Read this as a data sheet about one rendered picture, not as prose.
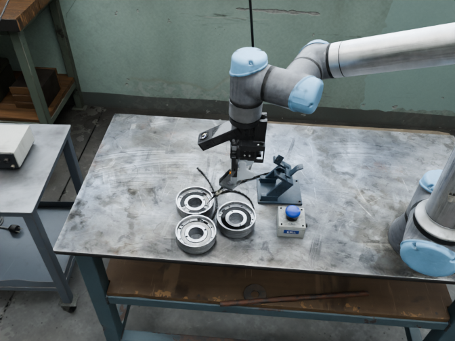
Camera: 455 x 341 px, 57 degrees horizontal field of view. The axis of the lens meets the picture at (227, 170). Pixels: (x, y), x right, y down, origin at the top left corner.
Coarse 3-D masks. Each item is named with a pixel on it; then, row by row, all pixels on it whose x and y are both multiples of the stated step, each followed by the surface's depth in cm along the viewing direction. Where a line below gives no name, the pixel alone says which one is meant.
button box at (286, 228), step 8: (280, 208) 113; (280, 216) 112; (304, 216) 112; (280, 224) 109; (288, 224) 110; (296, 224) 110; (304, 224) 110; (280, 232) 111; (288, 232) 110; (296, 232) 110; (304, 232) 110
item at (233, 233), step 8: (224, 208) 115; (248, 208) 115; (232, 216) 115; (240, 216) 114; (232, 224) 111; (240, 224) 111; (224, 232) 110; (232, 232) 109; (240, 232) 109; (248, 232) 110
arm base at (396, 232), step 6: (402, 216) 110; (396, 222) 111; (402, 222) 108; (390, 228) 113; (396, 228) 110; (402, 228) 107; (390, 234) 112; (396, 234) 109; (402, 234) 107; (390, 240) 111; (396, 240) 109; (396, 246) 109
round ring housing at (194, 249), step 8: (192, 216) 111; (200, 216) 111; (184, 224) 111; (208, 224) 111; (176, 232) 107; (192, 232) 111; (200, 232) 111; (176, 240) 108; (192, 240) 107; (200, 240) 107; (184, 248) 106; (192, 248) 105; (200, 248) 105; (208, 248) 106
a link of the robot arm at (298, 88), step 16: (304, 64) 86; (272, 80) 83; (288, 80) 83; (304, 80) 82; (320, 80) 84; (272, 96) 84; (288, 96) 83; (304, 96) 81; (320, 96) 86; (304, 112) 84
